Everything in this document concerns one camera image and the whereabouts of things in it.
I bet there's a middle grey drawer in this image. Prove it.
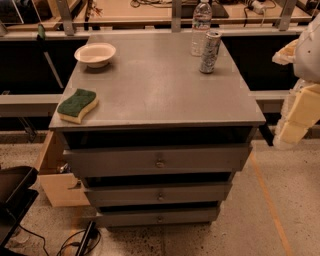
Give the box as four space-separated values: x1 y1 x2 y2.
84 183 232 207

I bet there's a grey drawer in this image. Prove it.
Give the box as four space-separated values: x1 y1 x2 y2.
95 207 220 228
84 183 232 207
64 144 252 178

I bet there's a top grey drawer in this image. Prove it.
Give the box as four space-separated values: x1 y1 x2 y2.
64 144 252 178

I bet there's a black floor cable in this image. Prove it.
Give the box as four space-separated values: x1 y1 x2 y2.
18 223 102 256

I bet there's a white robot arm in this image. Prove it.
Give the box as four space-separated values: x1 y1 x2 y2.
272 15 320 149

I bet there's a green handled tool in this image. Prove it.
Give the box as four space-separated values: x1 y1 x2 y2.
36 24 64 89

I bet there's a bottom grey drawer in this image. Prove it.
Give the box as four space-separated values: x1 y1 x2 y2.
95 207 220 228

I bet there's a light wooden box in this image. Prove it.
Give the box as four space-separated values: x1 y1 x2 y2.
34 131 89 207

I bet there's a clear plastic water bottle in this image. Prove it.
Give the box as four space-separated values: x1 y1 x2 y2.
191 0 212 56

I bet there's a silver redbull can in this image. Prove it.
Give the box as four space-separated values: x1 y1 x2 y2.
199 31 222 74

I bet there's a green and yellow sponge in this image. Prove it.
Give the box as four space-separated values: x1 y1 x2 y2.
57 89 98 124

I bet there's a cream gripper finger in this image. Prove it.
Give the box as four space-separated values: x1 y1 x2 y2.
278 84 320 145
272 39 298 65

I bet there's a black tray at left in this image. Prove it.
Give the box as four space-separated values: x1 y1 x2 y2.
0 166 38 247

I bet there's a white power adapter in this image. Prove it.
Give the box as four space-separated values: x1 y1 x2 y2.
249 0 266 15

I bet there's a grey drawer cabinet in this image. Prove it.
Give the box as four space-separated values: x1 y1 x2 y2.
50 32 265 215

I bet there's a white bowl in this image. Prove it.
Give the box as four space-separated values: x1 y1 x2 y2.
74 43 116 68

